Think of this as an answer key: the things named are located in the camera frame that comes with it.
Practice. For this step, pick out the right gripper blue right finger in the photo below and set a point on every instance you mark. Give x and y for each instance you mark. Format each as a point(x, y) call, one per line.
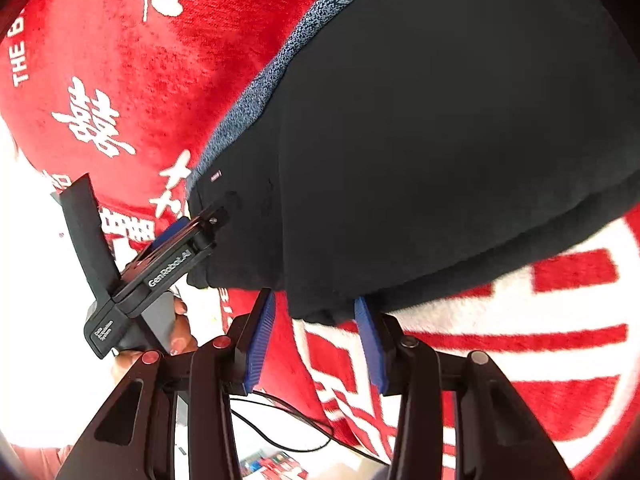
point(380, 335)

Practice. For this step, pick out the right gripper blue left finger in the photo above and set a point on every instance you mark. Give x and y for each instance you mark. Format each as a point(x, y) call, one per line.
point(251, 334)

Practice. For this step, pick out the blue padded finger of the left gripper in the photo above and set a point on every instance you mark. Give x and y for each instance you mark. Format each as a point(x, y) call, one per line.
point(172, 230)

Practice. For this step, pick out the black pants with grey waistband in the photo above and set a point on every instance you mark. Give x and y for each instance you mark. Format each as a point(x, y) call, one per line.
point(405, 150)

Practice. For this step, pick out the person's left hand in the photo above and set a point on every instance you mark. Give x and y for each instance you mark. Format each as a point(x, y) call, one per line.
point(181, 341)

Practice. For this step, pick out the red blanket with white characters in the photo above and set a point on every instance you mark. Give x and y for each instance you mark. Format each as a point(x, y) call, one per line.
point(130, 91)

